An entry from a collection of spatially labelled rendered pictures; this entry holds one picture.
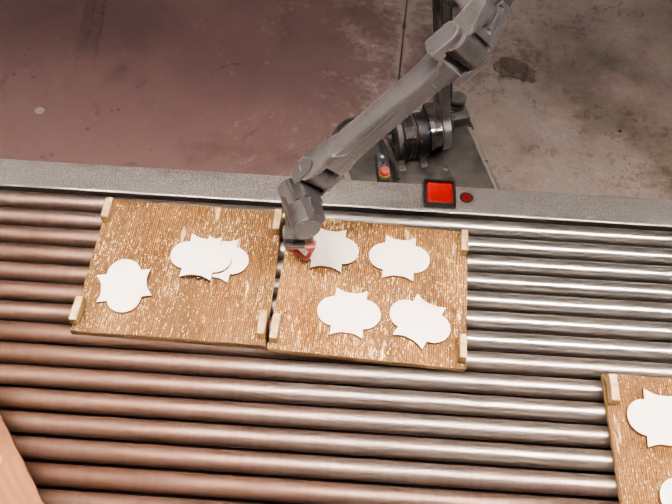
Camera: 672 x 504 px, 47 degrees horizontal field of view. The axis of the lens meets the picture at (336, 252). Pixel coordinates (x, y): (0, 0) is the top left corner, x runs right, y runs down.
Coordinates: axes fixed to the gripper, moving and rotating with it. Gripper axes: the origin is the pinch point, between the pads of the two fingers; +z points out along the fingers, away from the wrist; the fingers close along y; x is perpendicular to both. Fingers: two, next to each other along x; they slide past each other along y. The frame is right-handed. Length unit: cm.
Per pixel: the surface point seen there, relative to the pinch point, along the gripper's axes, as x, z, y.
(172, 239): 30.4, -3.1, 0.0
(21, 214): 67, -7, 5
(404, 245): -21.4, 4.1, 2.5
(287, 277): 3.8, 1.3, -7.8
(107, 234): 45.1, -5.4, 0.1
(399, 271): -20.5, 4.1, -4.6
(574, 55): -89, 106, 185
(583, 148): -87, 107, 128
